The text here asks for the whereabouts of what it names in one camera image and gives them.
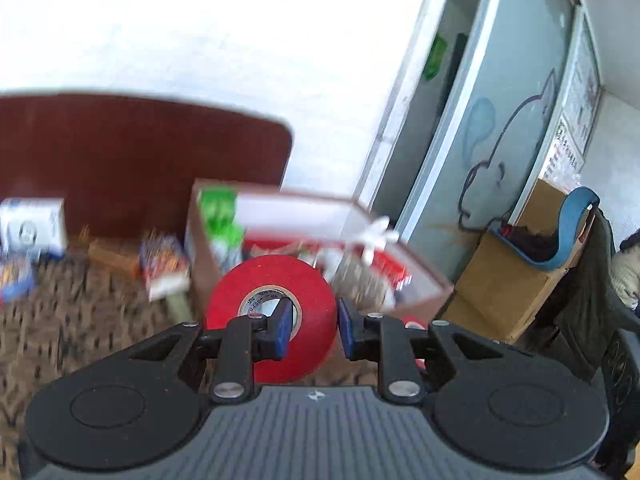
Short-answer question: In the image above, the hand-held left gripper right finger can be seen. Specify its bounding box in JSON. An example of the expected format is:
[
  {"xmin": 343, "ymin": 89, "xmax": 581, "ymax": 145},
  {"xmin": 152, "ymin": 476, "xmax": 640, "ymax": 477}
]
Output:
[{"xmin": 338, "ymin": 298, "xmax": 506, "ymax": 404}]

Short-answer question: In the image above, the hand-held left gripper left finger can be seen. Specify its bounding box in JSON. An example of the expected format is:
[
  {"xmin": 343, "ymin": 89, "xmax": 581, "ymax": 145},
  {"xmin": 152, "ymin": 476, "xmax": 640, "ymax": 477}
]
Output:
[{"xmin": 125, "ymin": 297, "xmax": 294, "ymax": 406}]

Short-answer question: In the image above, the patterned desktop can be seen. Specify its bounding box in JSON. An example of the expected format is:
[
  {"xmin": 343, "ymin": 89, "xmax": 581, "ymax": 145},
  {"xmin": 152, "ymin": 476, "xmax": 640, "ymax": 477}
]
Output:
[{"xmin": 0, "ymin": 237, "xmax": 453, "ymax": 463}]

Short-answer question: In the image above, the small red tape roll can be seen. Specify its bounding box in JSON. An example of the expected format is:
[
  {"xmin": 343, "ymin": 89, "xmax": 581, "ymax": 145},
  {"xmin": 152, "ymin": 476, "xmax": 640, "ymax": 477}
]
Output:
[{"xmin": 400, "ymin": 315, "xmax": 429, "ymax": 372}]

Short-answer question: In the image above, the red and white packet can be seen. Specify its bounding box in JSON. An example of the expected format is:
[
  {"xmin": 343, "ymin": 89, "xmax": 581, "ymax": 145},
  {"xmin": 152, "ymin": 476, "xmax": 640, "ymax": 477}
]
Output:
[{"xmin": 371, "ymin": 250, "xmax": 413, "ymax": 292}]

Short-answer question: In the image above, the white plastic hook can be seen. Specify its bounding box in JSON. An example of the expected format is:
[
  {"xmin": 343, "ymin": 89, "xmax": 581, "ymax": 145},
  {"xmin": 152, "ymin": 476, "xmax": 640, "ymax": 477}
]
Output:
[{"xmin": 351, "ymin": 216, "xmax": 401, "ymax": 266}]

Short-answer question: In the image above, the green packet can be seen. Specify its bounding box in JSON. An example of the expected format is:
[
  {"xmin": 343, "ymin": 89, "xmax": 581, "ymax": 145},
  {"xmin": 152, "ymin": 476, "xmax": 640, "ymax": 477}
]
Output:
[{"xmin": 198, "ymin": 185, "xmax": 246, "ymax": 262}]

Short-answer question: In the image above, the colourful snack packet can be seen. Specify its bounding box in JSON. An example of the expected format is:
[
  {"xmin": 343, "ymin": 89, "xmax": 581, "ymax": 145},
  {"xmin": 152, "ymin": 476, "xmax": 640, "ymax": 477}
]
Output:
[{"xmin": 139, "ymin": 232, "xmax": 191, "ymax": 302}]

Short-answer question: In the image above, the tall cardboard box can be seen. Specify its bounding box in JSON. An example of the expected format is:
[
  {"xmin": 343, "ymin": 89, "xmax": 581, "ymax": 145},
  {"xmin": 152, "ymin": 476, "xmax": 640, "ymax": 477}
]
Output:
[{"xmin": 452, "ymin": 179, "xmax": 601, "ymax": 345}]

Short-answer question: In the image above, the brown paper packet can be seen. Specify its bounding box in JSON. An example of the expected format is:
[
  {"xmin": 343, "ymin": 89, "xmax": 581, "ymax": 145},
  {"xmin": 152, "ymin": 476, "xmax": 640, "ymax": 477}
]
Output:
[{"xmin": 88, "ymin": 239, "xmax": 142, "ymax": 277}]

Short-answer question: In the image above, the brown wooden board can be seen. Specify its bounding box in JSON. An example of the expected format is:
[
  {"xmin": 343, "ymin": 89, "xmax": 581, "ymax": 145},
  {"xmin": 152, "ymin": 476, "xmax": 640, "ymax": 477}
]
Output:
[{"xmin": 0, "ymin": 92, "xmax": 294, "ymax": 242}]

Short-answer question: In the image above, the dark jacket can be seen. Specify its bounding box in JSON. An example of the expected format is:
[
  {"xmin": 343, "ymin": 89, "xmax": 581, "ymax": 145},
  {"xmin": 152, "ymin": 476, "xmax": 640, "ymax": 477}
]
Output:
[{"xmin": 552, "ymin": 209, "xmax": 640, "ymax": 476}]

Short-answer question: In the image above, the white small carton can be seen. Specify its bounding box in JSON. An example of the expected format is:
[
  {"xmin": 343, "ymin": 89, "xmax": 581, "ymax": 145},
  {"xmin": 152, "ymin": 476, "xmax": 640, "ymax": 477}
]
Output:
[{"xmin": 0, "ymin": 198, "xmax": 68, "ymax": 262}]

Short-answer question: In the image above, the blue packet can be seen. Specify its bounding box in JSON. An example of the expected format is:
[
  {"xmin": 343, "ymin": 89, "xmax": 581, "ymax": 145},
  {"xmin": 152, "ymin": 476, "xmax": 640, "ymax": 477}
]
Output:
[{"xmin": 0, "ymin": 255, "xmax": 37, "ymax": 304}]

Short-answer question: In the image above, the glass door with cartoon drawing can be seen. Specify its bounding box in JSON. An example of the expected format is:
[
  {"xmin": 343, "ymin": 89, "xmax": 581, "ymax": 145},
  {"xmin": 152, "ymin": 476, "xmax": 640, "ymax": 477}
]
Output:
[{"xmin": 397, "ymin": 0, "xmax": 601, "ymax": 243}]

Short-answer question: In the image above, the white cloth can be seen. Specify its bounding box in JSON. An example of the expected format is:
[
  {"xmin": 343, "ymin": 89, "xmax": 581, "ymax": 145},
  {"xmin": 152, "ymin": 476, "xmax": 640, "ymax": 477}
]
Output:
[{"xmin": 611, "ymin": 247, "xmax": 640, "ymax": 311}]

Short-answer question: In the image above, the wall calendar poster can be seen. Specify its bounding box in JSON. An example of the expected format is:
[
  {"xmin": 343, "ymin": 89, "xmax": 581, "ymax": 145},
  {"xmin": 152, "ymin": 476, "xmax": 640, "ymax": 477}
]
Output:
[{"xmin": 542, "ymin": 6, "xmax": 604, "ymax": 182}]

